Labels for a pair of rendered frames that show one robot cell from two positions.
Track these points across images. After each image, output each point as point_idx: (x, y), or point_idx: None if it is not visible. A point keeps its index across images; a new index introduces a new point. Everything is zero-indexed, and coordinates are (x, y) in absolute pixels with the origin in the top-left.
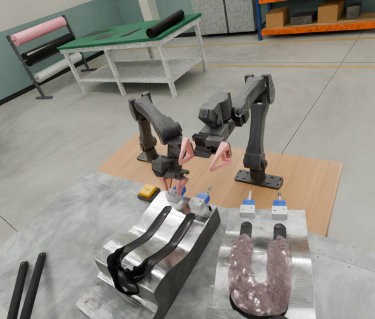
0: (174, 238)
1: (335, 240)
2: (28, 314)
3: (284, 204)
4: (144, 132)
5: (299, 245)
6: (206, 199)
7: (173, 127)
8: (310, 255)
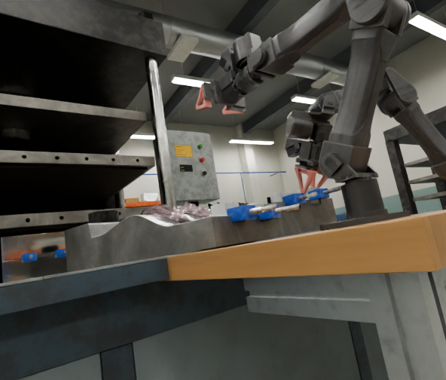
0: None
1: (148, 258)
2: None
3: (235, 206)
4: (413, 138)
5: (160, 220)
6: (286, 197)
7: (316, 100)
8: (136, 215)
